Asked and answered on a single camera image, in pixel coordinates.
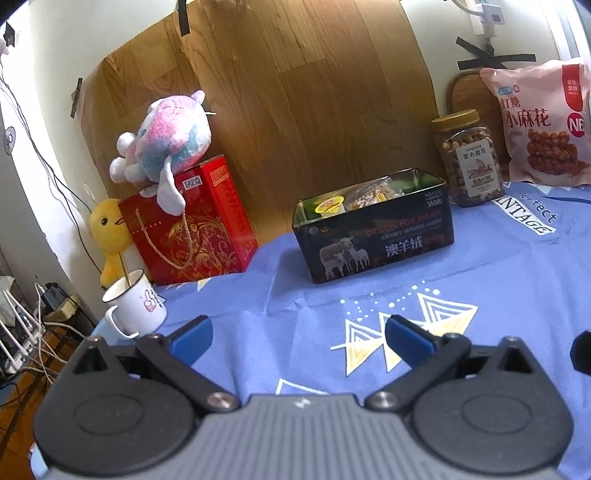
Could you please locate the yellow jelly cup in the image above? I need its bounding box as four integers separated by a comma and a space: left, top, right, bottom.
315, 195, 346, 218

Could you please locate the clear bag of nuts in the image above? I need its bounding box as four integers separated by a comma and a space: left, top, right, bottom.
345, 176, 404, 211

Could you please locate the white enamel mug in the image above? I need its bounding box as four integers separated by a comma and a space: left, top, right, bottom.
102, 269, 167, 340

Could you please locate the blue printed tablecloth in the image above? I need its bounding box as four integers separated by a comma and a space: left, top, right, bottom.
155, 182, 590, 479

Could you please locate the red gift box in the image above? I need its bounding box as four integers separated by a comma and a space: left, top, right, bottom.
119, 155, 259, 286

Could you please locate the yellow duck plush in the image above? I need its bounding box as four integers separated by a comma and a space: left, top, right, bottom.
89, 198, 132, 289

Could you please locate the black tin box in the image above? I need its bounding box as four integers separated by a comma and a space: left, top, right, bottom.
291, 168, 455, 284

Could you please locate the peanut jar with gold lid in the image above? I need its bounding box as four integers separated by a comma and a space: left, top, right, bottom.
431, 109, 504, 207

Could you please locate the pink blue plush toy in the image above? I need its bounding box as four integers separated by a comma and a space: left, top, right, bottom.
109, 90, 212, 216

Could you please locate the pink twisted snack bag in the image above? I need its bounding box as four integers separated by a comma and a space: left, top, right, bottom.
480, 58, 590, 187

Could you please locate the round wooden board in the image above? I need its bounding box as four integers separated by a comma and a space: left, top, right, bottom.
446, 69, 510, 181

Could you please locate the wood panel backdrop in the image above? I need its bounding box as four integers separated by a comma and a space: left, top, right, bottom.
77, 1, 444, 243

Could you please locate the white wall socket adapter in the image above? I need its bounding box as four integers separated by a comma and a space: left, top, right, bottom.
469, 1, 505, 38

